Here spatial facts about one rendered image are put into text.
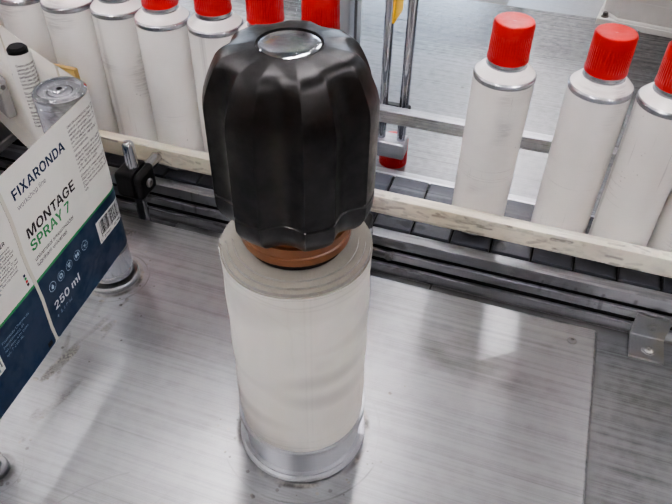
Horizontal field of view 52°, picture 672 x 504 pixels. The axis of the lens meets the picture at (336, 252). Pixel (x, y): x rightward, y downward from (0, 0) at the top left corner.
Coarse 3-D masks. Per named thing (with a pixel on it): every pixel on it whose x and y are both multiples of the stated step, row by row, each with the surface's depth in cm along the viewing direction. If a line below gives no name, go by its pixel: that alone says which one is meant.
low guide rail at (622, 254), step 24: (120, 144) 71; (144, 144) 70; (168, 144) 70; (192, 168) 70; (384, 192) 65; (408, 216) 65; (432, 216) 64; (456, 216) 63; (480, 216) 63; (504, 216) 63; (504, 240) 63; (528, 240) 62; (552, 240) 61; (576, 240) 60; (600, 240) 60; (624, 264) 60; (648, 264) 60
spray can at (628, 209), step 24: (648, 96) 53; (648, 120) 53; (624, 144) 57; (648, 144) 54; (624, 168) 57; (648, 168) 56; (624, 192) 58; (648, 192) 57; (600, 216) 62; (624, 216) 59; (648, 216) 59; (624, 240) 61; (648, 240) 62
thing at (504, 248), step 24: (168, 168) 73; (408, 192) 71; (432, 192) 71; (384, 216) 68; (528, 216) 68; (456, 240) 65; (480, 240) 65; (552, 264) 63; (576, 264) 63; (600, 264) 63; (648, 288) 61
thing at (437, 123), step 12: (384, 108) 67; (396, 108) 67; (384, 120) 68; (396, 120) 67; (408, 120) 67; (420, 120) 66; (432, 120) 66; (444, 120) 66; (456, 120) 66; (444, 132) 66; (456, 132) 66; (528, 132) 64; (528, 144) 64; (540, 144) 64; (612, 156) 62
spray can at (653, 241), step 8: (664, 208) 60; (664, 216) 60; (656, 224) 62; (664, 224) 60; (656, 232) 62; (664, 232) 60; (656, 240) 62; (664, 240) 61; (656, 248) 62; (664, 248) 61
